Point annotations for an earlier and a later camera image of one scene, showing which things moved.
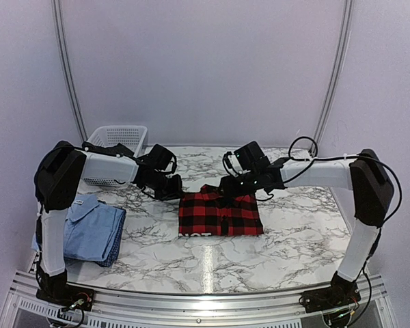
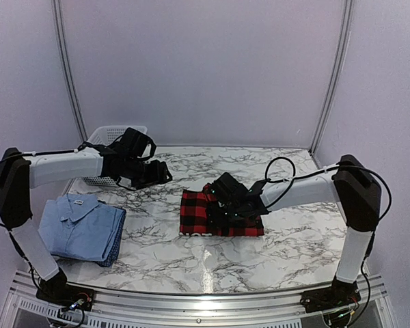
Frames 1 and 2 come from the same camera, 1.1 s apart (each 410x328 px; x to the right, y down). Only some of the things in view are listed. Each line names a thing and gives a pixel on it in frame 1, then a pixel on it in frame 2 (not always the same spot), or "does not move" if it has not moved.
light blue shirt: x=89 y=231 does not move
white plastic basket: x=132 y=137 does not move
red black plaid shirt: x=210 y=213 does not move
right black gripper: x=229 y=189 to x=217 y=219
